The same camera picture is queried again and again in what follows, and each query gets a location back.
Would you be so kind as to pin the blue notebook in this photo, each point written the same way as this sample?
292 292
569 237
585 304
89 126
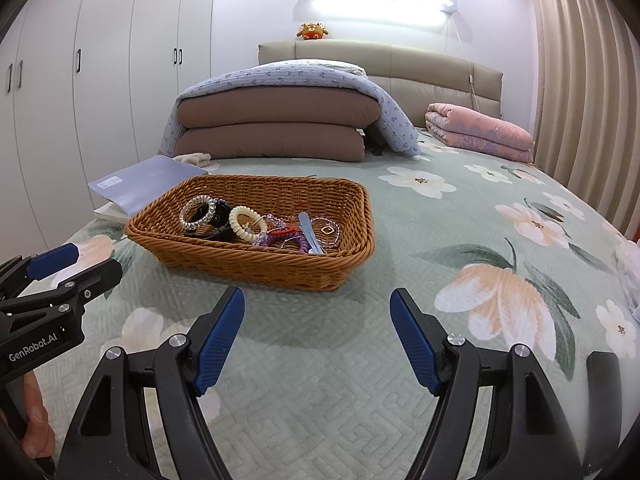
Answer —
135 187

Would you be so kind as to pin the green floral bedspread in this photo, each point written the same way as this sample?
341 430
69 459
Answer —
317 385

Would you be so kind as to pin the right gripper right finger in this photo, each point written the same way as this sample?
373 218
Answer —
527 434

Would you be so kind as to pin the folded brown quilt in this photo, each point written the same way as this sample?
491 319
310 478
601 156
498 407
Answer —
301 122

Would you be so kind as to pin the orange plush toy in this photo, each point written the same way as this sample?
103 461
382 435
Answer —
312 31

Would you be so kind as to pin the beige curtain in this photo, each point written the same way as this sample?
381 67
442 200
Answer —
587 122

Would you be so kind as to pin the brown wicker basket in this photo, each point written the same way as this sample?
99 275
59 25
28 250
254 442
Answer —
339 211

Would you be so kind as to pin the light blue floral blanket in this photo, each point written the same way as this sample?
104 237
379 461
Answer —
393 124

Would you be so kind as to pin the white book under notebook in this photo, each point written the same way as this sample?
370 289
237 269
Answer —
112 213

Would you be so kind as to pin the black wrist watch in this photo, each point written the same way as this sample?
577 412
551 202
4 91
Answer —
209 220

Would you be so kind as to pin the light blue hair clip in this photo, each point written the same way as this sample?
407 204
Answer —
308 231

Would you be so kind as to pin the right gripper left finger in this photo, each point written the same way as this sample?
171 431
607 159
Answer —
109 436

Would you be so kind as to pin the white plastic bag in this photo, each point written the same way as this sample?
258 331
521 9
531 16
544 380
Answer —
627 258

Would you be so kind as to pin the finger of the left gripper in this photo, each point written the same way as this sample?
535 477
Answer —
17 273
79 289

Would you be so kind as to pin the red cord loop charm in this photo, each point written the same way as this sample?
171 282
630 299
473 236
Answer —
283 235

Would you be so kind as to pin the white wardrobe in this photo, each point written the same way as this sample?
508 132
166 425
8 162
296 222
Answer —
86 88

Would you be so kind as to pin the beige padded headboard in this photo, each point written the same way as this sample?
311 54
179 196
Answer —
414 78

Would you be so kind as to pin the folded pink blanket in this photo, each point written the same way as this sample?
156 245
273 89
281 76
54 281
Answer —
460 127

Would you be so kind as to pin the person's left hand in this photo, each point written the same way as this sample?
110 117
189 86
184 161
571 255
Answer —
39 438

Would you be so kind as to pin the cream small cloth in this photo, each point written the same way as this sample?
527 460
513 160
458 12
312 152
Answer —
197 159

